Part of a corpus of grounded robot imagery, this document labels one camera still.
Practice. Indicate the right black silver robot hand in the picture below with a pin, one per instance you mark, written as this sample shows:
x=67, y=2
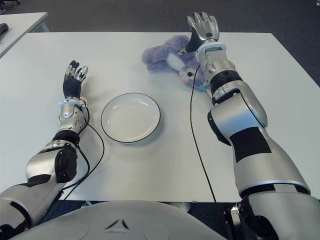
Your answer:
x=203, y=27

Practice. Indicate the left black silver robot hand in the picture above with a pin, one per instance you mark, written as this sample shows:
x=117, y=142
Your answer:
x=71, y=86

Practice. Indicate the purple plush bunny doll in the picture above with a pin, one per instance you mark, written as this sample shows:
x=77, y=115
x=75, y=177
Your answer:
x=160, y=56

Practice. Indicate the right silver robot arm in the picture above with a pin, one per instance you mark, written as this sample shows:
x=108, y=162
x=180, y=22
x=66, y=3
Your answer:
x=250, y=140

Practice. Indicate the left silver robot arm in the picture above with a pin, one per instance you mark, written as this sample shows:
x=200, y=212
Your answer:
x=42, y=162

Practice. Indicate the white plate with black rim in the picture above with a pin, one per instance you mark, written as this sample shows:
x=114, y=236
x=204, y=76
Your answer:
x=130, y=117

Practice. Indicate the white side table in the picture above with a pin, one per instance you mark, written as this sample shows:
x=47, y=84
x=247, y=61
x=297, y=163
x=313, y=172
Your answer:
x=22, y=22

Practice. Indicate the black handheld controller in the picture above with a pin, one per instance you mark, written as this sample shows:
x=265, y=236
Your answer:
x=3, y=28

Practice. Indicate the grey robot torso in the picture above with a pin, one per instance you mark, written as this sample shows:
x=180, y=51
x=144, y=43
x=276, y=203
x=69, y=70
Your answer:
x=120, y=220

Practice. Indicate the grey table pedestal base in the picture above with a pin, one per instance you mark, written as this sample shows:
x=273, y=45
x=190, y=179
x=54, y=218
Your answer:
x=183, y=206

